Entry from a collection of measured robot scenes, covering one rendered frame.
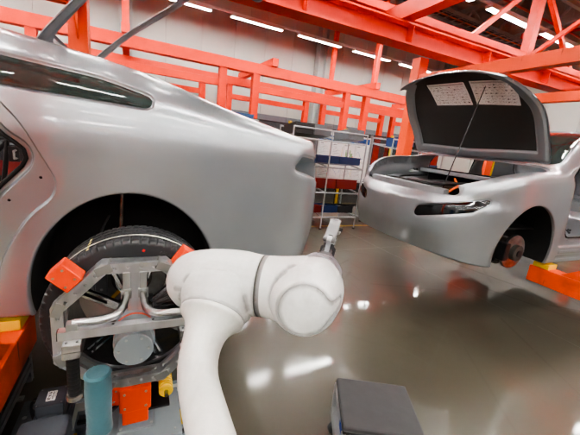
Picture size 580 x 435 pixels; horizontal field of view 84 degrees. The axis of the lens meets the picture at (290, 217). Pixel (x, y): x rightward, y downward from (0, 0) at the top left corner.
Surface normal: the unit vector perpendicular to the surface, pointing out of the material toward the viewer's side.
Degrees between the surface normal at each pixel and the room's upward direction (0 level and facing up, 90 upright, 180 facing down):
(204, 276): 42
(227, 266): 37
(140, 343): 90
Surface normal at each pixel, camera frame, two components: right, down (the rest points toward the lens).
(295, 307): -0.23, 0.02
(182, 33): 0.44, 0.26
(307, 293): -0.02, -0.22
